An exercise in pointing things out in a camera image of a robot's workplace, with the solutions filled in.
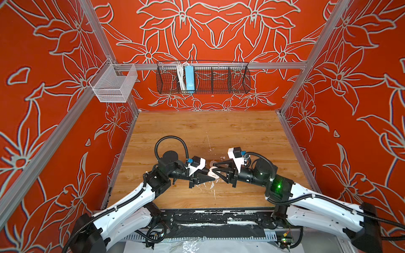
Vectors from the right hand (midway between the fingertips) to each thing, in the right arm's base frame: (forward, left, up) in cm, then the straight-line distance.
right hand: (214, 165), depth 61 cm
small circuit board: (-22, -32, -29) cm, 49 cm away
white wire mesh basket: (+51, +59, +5) cm, 78 cm away
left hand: (-3, 0, -4) cm, 5 cm away
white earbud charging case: (-1, 0, 0) cm, 1 cm away
